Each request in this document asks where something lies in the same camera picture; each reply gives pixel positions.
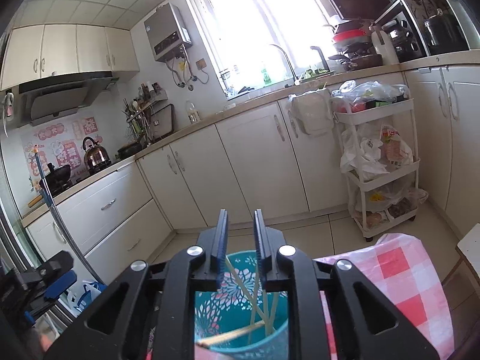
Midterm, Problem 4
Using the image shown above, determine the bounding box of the wooden chopstick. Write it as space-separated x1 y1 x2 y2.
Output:
225 258 271 336
265 292 279 336
195 320 265 348

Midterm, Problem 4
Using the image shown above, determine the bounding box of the white rolling kitchen cart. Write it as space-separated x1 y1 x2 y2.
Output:
330 80 429 242

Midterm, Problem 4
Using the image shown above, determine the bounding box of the kitchen faucet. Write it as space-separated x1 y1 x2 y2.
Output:
272 44 300 86

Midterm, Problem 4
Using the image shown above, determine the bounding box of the teal perforated plastic basket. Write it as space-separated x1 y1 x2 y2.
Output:
194 250 289 359

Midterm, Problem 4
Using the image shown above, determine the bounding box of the black wok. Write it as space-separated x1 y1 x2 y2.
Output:
45 163 73 197

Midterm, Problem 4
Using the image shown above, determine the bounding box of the copper kettle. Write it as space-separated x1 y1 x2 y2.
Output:
82 136 112 175

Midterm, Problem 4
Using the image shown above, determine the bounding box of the red checkered plastic tablecloth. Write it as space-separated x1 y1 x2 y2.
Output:
318 233 455 359

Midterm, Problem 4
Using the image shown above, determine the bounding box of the clear plastic bottle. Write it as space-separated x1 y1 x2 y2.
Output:
185 101 201 125

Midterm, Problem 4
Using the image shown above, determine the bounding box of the utensil drying rack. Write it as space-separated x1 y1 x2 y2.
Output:
122 81 168 147

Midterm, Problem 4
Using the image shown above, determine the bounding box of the range hood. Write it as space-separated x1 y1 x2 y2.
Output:
9 72 118 128

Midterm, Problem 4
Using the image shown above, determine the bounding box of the white stool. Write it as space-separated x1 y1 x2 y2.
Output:
442 223 480 295

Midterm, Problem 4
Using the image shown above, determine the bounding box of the blue mop handle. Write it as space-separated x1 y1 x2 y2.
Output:
32 145 104 284

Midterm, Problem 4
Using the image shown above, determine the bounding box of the wall gas water heater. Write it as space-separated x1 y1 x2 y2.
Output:
144 2 192 63

